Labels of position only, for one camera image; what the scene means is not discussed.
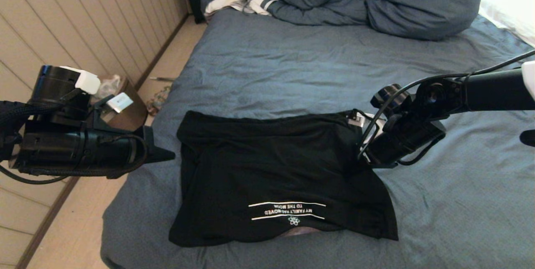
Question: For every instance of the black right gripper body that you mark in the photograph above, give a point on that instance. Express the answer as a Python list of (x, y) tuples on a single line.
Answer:
[(401, 139)]

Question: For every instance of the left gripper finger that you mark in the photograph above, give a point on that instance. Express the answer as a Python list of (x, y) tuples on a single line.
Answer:
[(163, 155)]

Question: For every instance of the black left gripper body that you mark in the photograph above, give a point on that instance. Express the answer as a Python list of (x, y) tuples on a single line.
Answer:
[(79, 152)]

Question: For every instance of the black moon print T-shirt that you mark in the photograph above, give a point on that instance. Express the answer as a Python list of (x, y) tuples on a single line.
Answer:
[(276, 177)]

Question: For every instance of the brown trash bin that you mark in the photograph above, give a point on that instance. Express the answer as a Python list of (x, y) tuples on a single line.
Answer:
[(133, 110)]

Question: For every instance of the patterned item on floor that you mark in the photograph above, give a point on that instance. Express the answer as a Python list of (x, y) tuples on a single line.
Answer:
[(159, 100)]

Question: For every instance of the clear plastic bin liner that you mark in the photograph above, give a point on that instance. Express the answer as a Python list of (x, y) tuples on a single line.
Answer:
[(108, 84)]

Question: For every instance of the thin grey rod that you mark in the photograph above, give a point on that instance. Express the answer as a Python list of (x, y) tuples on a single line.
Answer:
[(163, 79)]

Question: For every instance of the blue bed sheet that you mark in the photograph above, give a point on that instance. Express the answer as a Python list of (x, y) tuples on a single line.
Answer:
[(313, 60)]

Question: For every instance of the white pillow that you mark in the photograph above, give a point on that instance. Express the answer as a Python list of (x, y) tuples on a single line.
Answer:
[(512, 15)]

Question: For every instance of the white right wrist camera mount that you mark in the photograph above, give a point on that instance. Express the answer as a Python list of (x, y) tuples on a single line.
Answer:
[(368, 120)]

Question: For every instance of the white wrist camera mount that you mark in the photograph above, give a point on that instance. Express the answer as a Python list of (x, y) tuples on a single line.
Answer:
[(368, 120), (87, 81)]

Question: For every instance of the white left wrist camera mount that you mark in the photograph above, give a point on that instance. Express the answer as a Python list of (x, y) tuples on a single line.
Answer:
[(87, 81)]

